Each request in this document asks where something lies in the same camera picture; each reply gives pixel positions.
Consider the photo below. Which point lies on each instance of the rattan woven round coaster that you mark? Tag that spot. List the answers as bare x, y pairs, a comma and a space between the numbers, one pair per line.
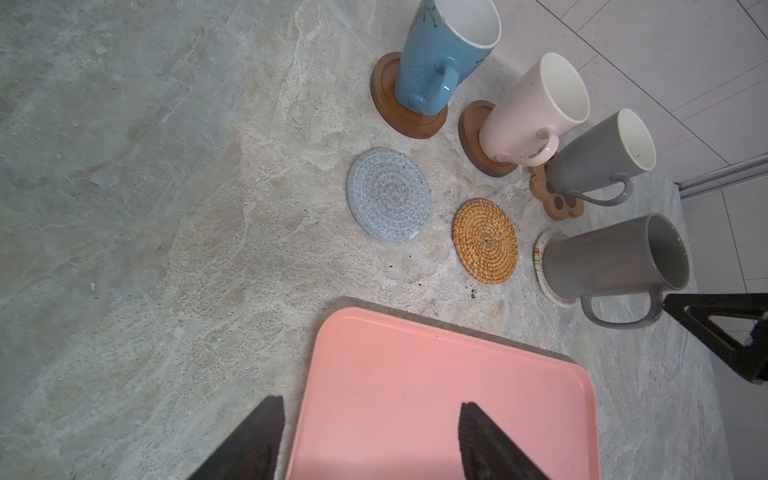
485, 241

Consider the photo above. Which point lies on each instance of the white mug grey handle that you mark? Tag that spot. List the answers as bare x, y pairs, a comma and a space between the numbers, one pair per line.
616, 150

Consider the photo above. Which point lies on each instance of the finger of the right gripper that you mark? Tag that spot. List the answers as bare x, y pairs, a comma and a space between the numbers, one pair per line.
694, 313

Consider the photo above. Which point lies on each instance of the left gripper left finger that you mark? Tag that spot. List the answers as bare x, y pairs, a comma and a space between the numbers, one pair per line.
251, 451

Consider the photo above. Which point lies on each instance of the dark grey mug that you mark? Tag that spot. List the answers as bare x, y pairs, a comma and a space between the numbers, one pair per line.
643, 255

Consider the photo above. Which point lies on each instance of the grey woven round coaster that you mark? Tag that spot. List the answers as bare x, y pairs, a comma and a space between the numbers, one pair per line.
388, 195

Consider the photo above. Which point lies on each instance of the pink rectangular tray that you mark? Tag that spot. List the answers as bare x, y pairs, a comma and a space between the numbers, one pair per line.
383, 399

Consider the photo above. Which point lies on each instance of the blue floral mug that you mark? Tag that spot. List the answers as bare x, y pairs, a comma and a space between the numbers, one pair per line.
447, 41

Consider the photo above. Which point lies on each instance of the cork paw print coaster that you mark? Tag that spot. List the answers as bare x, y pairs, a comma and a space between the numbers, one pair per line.
558, 206

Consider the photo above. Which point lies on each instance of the brown wooden coaster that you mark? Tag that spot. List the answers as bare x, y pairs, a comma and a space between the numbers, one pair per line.
470, 122
403, 120

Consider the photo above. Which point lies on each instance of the white mug pink handle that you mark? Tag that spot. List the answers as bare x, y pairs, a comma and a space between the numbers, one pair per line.
525, 128

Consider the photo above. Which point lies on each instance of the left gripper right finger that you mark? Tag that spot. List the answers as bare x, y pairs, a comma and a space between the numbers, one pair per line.
486, 450

